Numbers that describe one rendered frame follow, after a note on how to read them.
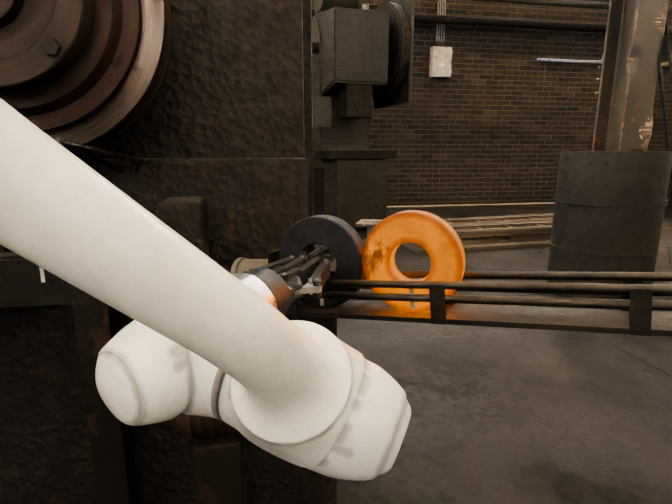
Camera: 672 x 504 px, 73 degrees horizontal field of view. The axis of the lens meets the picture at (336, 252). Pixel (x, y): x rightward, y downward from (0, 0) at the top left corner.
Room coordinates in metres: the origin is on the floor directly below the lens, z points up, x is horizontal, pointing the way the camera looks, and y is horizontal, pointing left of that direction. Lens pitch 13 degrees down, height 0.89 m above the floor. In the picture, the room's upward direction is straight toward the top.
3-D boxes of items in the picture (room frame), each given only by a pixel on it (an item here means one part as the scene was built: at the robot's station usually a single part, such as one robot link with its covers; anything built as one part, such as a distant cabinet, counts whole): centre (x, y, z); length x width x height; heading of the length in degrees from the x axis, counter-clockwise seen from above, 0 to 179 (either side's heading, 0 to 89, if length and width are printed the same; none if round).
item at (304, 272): (0.66, 0.05, 0.71); 0.11 x 0.01 x 0.04; 154
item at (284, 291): (0.60, 0.09, 0.70); 0.09 x 0.08 x 0.07; 155
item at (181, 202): (0.86, 0.29, 0.68); 0.11 x 0.08 x 0.24; 10
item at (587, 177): (2.79, -1.66, 0.45); 0.59 x 0.59 x 0.89
